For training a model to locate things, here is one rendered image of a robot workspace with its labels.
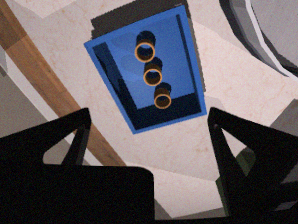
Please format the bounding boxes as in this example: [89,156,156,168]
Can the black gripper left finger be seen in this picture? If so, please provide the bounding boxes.
[0,107,92,165]

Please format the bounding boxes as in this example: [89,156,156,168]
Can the bronze bushing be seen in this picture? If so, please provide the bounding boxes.
[154,88,171,108]
[143,64,162,86]
[135,39,155,62]

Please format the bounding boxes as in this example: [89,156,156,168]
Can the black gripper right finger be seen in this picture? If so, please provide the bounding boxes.
[207,107,298,216]

